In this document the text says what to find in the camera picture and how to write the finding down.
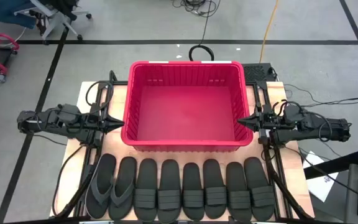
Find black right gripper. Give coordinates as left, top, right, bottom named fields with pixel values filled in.
left=237, top=111, right=275, bottom=133

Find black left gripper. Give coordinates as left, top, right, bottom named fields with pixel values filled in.
left=84, top=113, right=126, bottom=138

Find small black slide sandal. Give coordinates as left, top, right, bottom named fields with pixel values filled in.
left=181, top=162, right=205, bottom=221

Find red plastic bin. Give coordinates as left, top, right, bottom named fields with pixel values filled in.
left=120, top=60, right=254, bottom=153

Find black perforated box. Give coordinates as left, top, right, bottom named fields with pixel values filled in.
left=242, top=63, right=278, bottom=83

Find white paper sheet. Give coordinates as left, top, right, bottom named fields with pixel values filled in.
left=303, top=151, right=339, bottom=203

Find white office chair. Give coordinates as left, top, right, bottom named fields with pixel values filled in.
left=13, top=0, right=93, bottom=41

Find person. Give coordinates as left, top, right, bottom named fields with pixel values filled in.
left=0, top=0, right=37, bottom=29

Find black right table frame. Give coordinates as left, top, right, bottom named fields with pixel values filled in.
left=253, top=80, right=315, bottom=220

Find black cables on floor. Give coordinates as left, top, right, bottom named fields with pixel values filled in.
left=284, top=83, right=358, bottom=108

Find looped black floor cable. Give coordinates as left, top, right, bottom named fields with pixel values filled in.
left=188, top=0, right=217, bottom=62

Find black cable beside table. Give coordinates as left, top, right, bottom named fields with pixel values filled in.
left=52, top=144, right=88, bottom=217

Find yellow cable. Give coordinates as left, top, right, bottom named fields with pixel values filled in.
left=259, top=0, right=280, bottom=64

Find tangled black cables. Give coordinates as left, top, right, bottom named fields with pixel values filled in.
left=171, top=0, right=222, bottom=18

